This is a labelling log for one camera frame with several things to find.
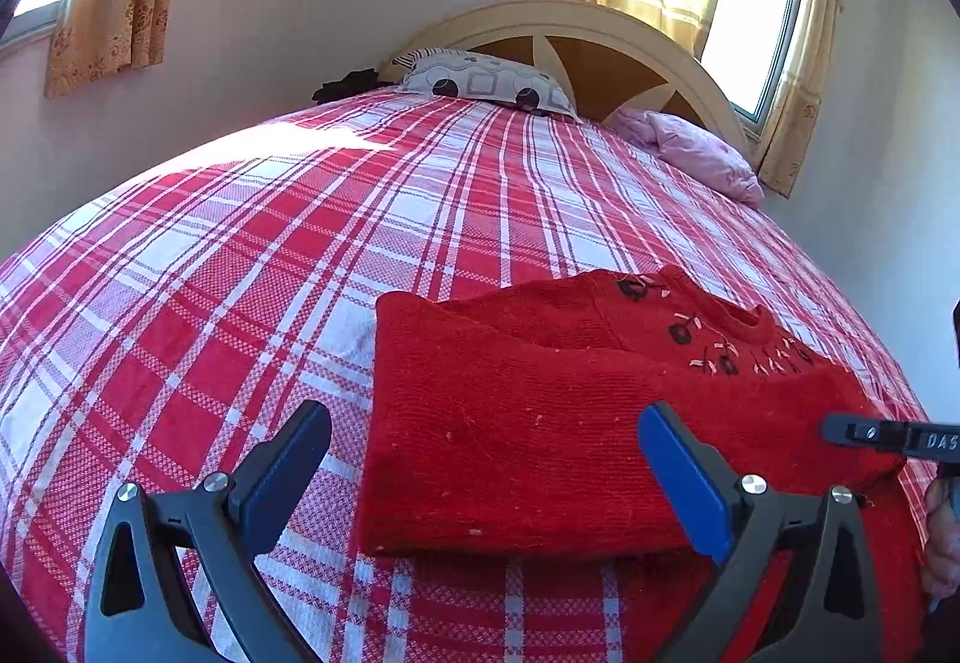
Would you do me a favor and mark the red plaid bed blanket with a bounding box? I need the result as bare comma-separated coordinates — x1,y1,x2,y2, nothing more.
0,87,938,663

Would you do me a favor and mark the cream wooden headboard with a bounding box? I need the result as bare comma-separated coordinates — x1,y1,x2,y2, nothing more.
379,0,753,155

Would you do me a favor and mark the person's right hand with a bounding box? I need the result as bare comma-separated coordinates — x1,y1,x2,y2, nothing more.
921,474,960,610

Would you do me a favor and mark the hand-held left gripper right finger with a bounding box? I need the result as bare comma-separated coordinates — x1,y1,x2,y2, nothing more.
637,402,884,663

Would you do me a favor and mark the dark cloth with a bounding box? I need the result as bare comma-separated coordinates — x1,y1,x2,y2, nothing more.
312,67,395,105

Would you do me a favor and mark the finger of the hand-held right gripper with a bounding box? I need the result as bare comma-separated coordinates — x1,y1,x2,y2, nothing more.
821,412,960,463

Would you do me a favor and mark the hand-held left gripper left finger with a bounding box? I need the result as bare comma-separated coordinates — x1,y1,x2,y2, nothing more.
84,399,332,663

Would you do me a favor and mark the grey patterned pillow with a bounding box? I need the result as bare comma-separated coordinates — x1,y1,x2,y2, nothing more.
392,48,578,120

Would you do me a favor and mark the red knitted sweater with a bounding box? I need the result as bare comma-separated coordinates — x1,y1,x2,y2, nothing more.
358,265,925,663

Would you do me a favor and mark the pink pillow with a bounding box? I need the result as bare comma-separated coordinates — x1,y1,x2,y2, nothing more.
604,106,764,208

